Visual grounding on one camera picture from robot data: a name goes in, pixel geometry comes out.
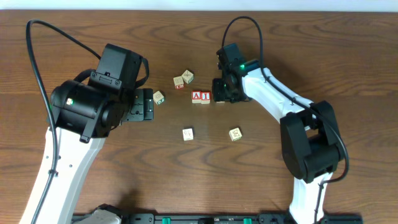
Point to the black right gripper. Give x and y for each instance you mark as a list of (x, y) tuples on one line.
[(219, 92)]

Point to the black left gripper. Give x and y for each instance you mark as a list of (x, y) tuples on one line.
[(143, 104)]

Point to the red letter I block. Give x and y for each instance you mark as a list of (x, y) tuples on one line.
[(205, 97)]

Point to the red letter A block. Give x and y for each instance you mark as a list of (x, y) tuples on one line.
[(196, 96)]

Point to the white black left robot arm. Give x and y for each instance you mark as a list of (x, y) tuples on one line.
[(85, 110)]

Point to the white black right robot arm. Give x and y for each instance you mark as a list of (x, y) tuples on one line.
[(312, 148)]

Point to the wooden block engraved zero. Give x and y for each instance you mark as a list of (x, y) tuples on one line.
[(158, 97)]

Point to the wooden block engraved five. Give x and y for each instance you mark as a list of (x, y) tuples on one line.
[(178, 82)]

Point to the wooden dragonfly picture block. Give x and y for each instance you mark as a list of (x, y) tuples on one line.
[(187, 76)]

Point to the wooden block green side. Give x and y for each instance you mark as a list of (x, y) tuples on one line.
[(235, 134)]

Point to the white block blue engraving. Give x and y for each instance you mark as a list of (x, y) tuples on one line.
[(188, 134)]

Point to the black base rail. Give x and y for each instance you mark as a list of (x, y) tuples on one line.
[(262, 218)]

